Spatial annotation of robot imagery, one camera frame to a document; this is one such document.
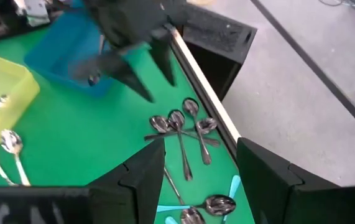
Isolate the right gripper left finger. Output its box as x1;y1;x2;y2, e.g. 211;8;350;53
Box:
0;138;167;224

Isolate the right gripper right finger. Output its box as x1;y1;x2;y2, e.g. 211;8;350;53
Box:
236;138;355;224

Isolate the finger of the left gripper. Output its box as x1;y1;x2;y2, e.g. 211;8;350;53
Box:
98;49;155;104
148;30;178;87

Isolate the all-metal spoon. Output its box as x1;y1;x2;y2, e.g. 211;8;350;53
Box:
143;117;218;141
182;98;213;166
164;167;208;224
167;109;194;182
149;114;221;147
86;32;106;87

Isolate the blue plastic bin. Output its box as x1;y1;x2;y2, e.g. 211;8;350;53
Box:
24;9;153;99

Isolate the yellow-green plastic tray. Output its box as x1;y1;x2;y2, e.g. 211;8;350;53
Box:
0;49;41;147

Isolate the green table mat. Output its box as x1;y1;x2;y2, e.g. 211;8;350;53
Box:
0;26;256;224

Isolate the silver metal spoon centre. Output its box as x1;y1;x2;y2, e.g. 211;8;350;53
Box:
0;129;32;187

